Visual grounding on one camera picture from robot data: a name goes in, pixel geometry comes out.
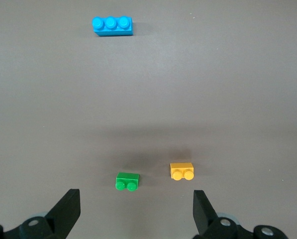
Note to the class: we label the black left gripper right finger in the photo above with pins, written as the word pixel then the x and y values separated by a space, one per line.
pixel 205 216

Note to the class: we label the blue three-stud block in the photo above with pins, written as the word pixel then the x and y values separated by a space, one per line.
pixel 113 28

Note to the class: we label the green two-stud block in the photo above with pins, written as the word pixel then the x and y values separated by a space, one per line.
pixel 127 180

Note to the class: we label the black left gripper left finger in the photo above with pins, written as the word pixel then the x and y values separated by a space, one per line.
pixel 63 214

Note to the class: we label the yellow two-stud block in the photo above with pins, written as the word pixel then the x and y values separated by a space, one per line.
pixel 181 171

